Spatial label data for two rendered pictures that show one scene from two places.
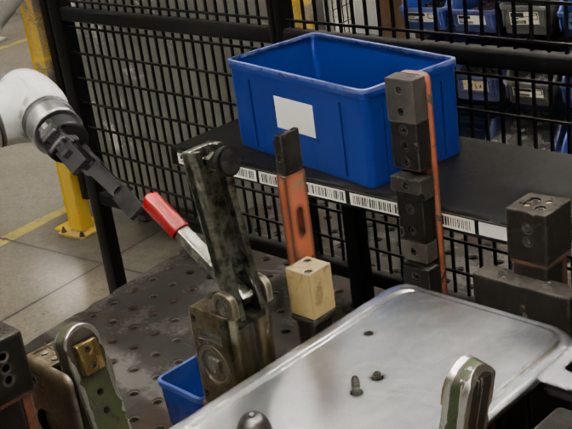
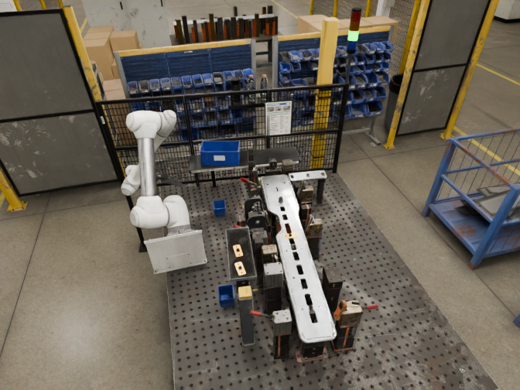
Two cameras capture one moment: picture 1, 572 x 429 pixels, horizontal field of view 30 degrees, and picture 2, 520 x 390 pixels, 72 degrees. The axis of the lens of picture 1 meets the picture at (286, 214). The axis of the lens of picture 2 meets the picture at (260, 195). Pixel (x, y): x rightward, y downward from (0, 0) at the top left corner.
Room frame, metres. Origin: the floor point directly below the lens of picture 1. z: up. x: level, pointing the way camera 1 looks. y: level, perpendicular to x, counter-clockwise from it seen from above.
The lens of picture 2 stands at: (-0.26, 1.70, 2.64)
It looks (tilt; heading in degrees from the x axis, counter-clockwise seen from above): 39 degrees down; 306
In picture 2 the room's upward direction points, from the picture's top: 1 degrees counter-clockwise
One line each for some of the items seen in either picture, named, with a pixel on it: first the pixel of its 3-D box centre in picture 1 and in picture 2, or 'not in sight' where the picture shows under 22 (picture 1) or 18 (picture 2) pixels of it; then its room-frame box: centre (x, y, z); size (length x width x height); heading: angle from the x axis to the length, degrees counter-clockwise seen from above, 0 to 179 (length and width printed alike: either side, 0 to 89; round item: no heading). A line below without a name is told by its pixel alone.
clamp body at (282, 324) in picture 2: not in sight; (281, 335); (0.24, 0.85, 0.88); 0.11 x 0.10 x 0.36; 43
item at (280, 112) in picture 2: not in sight; (278, 118); (1.14, -0.52, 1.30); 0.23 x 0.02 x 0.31; 43
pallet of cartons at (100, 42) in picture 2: not in sight; (118, 66); (5.25, -1.91, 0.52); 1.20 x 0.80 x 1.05; 137
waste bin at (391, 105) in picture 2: not in sight; (402, 104); (0.84, -3.40, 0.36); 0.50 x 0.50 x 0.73
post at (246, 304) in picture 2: not in sight; (247, 318); (0.43, 0.89, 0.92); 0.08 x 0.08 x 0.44; 43
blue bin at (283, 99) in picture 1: (340, 103); (220, 152); (1.42, -0.10, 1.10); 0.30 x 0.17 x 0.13; 34
